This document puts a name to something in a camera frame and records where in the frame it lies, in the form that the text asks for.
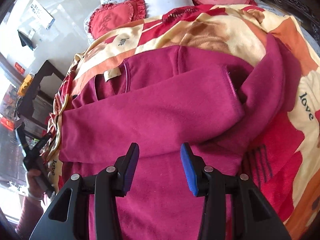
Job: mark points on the wall calendar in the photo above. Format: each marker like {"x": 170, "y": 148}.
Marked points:
{"x": 42, "y": 16}

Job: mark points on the maroon sweatshirt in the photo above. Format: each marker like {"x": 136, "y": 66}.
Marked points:
{"x": 216, "y": 102}

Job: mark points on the dark wooden table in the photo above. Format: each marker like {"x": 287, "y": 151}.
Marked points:
{"x": 25, "y": 104}

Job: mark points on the left hand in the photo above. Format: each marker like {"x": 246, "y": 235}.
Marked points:
{"x": 34, "y": 190}

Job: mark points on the red orange cream fleece blanket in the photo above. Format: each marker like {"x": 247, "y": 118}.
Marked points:
{"x": 283, "y": 160}

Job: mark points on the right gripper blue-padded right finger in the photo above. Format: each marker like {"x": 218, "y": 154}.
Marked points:
{"x": 253, "y": 217}

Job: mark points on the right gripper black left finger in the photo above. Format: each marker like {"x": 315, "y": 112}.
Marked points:
{"x": 67, "y": 217}

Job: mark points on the yellow basket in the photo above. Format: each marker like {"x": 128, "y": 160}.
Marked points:
{"x": 25, "y": 85}

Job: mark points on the pink sleeve forearm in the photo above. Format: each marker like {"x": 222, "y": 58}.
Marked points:
{"x": 32, "y": 211}

